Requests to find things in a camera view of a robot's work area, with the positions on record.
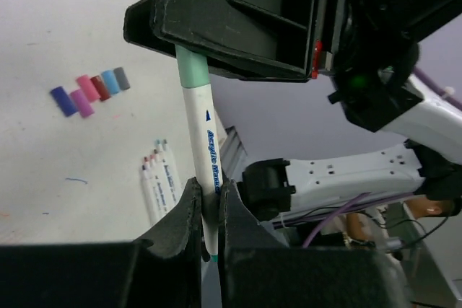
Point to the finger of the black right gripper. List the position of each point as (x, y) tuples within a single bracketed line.
[(254, 40)]

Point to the light blue pen cap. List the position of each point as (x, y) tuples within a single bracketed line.
[(111, 82)]

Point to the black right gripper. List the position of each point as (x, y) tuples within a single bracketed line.
[(381, 33)]

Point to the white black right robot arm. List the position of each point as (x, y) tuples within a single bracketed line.
[(323, 93)]

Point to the aluminium mounting rail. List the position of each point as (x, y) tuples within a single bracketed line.
[(234, 157)]

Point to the purple capped white marker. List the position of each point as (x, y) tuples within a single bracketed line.
[(146, 185)]

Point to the purple pen cap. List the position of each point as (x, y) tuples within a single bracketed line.
[(63, 101)]

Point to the magenta pen cap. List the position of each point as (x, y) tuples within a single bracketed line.
[(82, 104)]

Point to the pink capped white marker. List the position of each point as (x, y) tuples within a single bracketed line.
[(161, 181)]

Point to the dark red pen cap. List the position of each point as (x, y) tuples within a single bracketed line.
[(102, 90)]

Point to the pink pen cap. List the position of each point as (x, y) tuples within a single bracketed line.
[(88, 88)]

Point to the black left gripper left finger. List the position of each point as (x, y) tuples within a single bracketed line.
[(161, 268)]

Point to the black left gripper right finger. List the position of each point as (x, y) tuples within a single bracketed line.
[(256, 270)]

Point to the magenta capped white marker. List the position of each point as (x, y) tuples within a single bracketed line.
[(154, 187)]

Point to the grey pen cap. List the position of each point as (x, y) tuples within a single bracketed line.
[(121, 78)]

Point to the green capped white marker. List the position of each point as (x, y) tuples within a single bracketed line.
[(202, 125)]

